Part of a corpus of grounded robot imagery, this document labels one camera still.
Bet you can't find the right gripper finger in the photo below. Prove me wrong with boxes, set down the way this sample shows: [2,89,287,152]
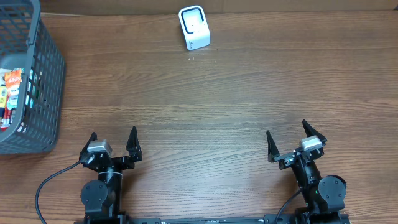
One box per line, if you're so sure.
[302,119,327,144]
[266,131,280,162]

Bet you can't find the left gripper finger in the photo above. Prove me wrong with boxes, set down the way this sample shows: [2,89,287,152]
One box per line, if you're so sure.
[126,126,142,162]
[80,132,98,156]

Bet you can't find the red snack bar wrapper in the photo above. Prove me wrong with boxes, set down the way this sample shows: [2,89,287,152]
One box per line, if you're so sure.
[1,108,16,131]

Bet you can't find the orange snack packet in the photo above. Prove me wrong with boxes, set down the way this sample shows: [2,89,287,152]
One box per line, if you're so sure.
[4,68,24,110]

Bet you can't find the yellow highlighter marker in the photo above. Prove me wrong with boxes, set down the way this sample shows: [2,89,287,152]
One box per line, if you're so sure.
[0,85,7,109]

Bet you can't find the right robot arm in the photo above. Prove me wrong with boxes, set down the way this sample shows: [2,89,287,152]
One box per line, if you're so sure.
[264,120,350,224]

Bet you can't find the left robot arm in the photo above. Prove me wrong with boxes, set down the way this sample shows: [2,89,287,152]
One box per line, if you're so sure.
[79,127,142,223]

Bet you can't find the white barcode scanner stand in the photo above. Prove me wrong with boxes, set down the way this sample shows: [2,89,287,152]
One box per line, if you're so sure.
[178,5,211,50]

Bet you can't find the grey plastic mesh basket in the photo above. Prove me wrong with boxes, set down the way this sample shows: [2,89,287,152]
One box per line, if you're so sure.
[1,0,66,154]

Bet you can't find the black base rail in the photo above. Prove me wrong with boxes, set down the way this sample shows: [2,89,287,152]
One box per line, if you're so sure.
[75,215,351,224]

